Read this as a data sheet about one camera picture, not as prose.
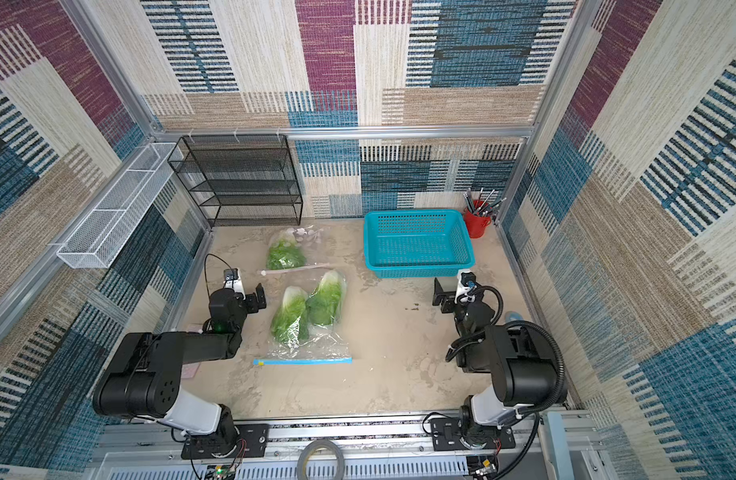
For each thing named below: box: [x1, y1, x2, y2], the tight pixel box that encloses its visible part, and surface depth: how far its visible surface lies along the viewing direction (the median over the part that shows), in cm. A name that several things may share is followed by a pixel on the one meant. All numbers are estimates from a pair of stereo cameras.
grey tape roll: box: [297, 439, 346, 480], surface depth 71 cm
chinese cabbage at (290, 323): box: [270, 286, 310, 344], surface depth 86 cm
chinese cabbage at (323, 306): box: [307, 270, 342, 325], surface depth 91 cm
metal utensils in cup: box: [462, 187, 507, 216], surface depth 111 cm
